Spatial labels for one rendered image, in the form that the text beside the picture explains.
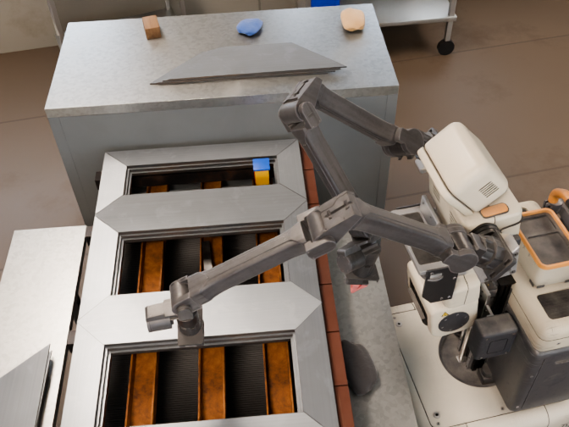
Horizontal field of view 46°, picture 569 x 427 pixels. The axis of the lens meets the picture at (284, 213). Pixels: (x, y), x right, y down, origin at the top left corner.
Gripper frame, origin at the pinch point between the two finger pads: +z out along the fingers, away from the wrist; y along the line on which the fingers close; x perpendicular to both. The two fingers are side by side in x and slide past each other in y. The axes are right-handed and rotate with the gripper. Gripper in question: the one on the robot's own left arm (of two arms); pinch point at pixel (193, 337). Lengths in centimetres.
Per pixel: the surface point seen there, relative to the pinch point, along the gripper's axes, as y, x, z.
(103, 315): -15.3, -29.0, 17.7
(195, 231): -48, -2, 27
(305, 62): -113, 41, 18
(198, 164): -80, -1, 34
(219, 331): -6.8, 6.2, 14.8
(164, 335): -6.9, -10.1, 15.2
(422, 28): -276, 144, 166
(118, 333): -8.7, -23.9, 16.0
